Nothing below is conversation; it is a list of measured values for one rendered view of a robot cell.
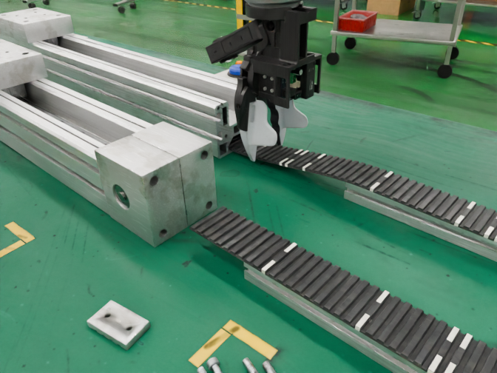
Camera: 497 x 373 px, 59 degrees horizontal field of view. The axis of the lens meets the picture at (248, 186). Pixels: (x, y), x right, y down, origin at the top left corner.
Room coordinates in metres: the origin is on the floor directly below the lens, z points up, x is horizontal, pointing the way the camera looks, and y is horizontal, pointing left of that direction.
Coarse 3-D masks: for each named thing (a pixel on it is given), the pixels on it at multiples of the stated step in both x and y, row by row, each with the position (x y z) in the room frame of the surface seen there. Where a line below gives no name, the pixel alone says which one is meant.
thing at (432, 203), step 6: (432, 192) 0.42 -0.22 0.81; (438, 192) 0.42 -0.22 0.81; (444, 192) 0.42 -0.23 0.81; (426, 198) 0.41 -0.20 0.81; (432, 198) 0.41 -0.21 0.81; (438, 198) 0.41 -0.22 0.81; (444, 198) 0.41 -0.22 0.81; (420, 204) 0.40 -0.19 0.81; (426, 204) 0.40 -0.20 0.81; (432, 204) 0.40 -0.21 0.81; (438, 204) 0.40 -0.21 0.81; (420, 210) 0.39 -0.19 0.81; (426, 210) 0.39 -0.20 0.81; (432, 210) 0.38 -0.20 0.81; (432, 216) 0.38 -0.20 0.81
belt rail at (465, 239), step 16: (352, 192) 0.46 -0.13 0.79; (368, 192) 0.44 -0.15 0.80; (368, 208) 0.44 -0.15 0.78; (384, 208) 0.43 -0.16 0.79; (400, 208) 0.41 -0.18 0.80; (416, 224) 0.40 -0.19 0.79; (432, 224) 0.39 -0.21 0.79; (448, 224) 0.37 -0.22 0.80; (448, 240) 0.37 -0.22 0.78; (464, 240) 0.36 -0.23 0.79; (480, 240) 0.35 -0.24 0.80; (496, 256) 0.34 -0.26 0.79
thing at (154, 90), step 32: (64, 64) 0.88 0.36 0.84; (96, 64) 0.80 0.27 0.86; (128, 64) 0.85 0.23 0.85; (160, 64) 0.78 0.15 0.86; (96, 96) 0.81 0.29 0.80; (128, 96) 0.73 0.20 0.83; (160, 96) 0.66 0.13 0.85; (192, 96) 0.62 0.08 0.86; (224, 96) 0.67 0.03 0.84; (192, 128) 0.63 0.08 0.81; (224, 128) 0.59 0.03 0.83
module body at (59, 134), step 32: (0, 96) 0.65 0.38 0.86; (32, 96) 0.72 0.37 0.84; (64, 96) 0.64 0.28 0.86; (0, 128) 0.65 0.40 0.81; (32, 128) 0.55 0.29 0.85; (64, 128) 0.52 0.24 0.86; (96, 128) 0.58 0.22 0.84; (128, 128) 0.52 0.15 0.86; (32, 160) 0.58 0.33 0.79; (64, 160) 0.50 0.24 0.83; (96, 192) 0.45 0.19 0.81
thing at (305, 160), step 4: (312, 152) 0.55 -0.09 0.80; (304, 156) 0.54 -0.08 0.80; (308, 156) 0.54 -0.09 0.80; (312, 156) 0.53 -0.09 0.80; (316, 156) 0.53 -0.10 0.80; (300, 160) 0.53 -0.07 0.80; (304, 160) 0.53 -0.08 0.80; (308, 160) 0.52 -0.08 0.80; (312, 160) 0.53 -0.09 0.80; (292, 164) 0.52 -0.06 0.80; (296, 164) 0.52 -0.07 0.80; (300, 164) 0.51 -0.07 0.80; (304, 164) 0.51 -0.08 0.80; (296, 168) 0.51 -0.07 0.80; (300, 168) 0.50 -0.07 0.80
